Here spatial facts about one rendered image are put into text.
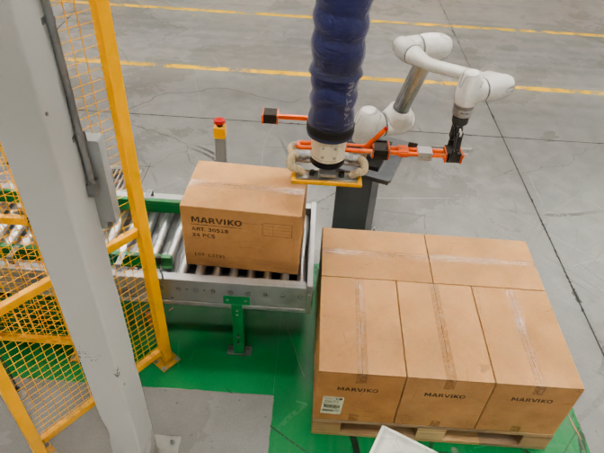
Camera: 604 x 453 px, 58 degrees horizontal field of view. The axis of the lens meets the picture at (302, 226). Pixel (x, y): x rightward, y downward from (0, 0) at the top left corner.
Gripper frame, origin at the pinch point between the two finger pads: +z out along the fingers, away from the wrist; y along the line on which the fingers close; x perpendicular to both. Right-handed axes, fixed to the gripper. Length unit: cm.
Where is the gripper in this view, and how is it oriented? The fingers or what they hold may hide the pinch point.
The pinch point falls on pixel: (451, 152)
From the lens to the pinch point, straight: 273.5
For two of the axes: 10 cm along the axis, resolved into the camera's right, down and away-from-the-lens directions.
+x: 10.0, 0.6, 0.0
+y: -0.4, 6.5, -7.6
